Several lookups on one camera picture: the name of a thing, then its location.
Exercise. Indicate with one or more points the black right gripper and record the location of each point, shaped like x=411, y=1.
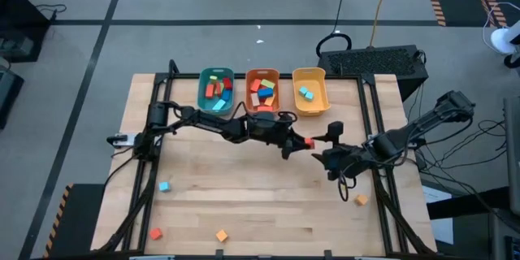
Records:
x=345, y=162

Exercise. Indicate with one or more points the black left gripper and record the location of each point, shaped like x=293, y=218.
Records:
x=270, y=128

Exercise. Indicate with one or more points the small red-orange cube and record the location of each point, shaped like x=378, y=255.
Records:
x=309, y=143
x=155, y=233

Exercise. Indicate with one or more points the orange wooden block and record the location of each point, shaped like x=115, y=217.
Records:
x=270, y=100

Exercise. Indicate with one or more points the small light blue cube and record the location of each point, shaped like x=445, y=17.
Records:
x=164, y=186
x=309, y=96
x=303, y=91

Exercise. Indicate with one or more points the light blue long block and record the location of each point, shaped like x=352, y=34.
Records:
x=219, y=105

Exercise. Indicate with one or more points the small orange cube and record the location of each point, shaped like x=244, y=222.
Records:
x=222, y=235
x=361, y=200

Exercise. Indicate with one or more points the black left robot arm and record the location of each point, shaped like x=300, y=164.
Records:
x=211, y=124

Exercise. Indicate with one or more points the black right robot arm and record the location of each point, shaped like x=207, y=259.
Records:
x=422, y=124

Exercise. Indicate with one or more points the yellow plastic bin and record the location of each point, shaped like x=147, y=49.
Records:
x=315, y=107

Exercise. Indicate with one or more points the orange plastic bin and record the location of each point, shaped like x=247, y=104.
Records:
x=250, y=110

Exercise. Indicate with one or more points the teal plastic bin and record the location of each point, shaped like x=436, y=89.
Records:
x=203, y=105

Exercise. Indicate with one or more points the black computer case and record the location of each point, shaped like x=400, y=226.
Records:
x=373, y=61

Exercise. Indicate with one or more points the small yellow-green block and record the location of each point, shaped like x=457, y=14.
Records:
x=213, y=77

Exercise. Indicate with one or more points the white paper sheet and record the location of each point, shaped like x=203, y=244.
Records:
x=443, y=231

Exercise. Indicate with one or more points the white round device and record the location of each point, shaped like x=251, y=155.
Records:
x=501, y=40

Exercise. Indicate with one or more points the black hazard-edged floor mat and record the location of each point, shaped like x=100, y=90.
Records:
x=77, y=219

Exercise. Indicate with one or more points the black equipment box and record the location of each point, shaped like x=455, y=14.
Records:
x=8, y=93

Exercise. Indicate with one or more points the grey equipment box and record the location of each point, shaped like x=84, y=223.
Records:
x=18, y=46

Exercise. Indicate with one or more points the black cabinet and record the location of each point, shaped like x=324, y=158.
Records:
x=20, y=8

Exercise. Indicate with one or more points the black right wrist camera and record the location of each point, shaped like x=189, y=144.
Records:
x=335, y=128

